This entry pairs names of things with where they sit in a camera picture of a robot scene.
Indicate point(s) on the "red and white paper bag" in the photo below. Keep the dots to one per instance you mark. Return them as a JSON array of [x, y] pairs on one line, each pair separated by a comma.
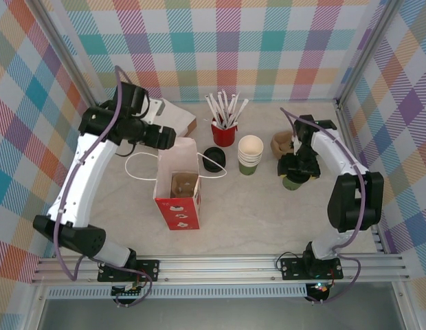
[[178, 213]]

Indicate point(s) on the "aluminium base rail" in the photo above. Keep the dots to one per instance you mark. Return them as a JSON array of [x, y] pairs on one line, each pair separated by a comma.
[[216, 268]]

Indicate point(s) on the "stack of white napkins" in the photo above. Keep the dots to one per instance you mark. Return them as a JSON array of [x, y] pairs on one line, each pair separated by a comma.
[[175, 115]]

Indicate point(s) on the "brown pulp cup carrier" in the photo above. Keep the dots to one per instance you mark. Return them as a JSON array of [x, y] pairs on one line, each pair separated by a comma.
[[185, 182], [278, 146]]

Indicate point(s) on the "aluminium frame post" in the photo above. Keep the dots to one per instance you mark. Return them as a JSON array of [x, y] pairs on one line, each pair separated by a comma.
[[70, 58], [363, 51]]

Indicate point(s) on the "brown cardboard napkin tray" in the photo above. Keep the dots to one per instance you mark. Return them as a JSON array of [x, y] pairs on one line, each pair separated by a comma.
[[191, 128]]

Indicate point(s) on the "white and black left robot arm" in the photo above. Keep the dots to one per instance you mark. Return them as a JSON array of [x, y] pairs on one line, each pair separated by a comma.
[[82, 178]]

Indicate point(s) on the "grey metal panel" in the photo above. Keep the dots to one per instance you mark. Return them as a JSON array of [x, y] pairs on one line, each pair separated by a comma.
[[216, 316]]

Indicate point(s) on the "red straw holder cup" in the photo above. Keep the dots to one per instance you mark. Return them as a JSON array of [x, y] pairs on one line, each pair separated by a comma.
[[224, 135]]

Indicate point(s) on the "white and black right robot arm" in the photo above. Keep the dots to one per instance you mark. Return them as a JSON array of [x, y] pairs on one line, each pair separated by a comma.
[[336, 151]]

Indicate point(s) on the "green paper coffee cup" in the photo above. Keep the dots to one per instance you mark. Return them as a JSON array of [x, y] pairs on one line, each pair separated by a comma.
[[250, 170], [293, 185], [250, 159], [250, 162]]

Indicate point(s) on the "stack of paper cups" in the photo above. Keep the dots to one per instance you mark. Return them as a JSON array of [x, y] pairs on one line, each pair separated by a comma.
[[250, 146]]

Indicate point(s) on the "stack of black cup lids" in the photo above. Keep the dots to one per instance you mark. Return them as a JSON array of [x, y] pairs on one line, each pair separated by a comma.
[[214, 159]]

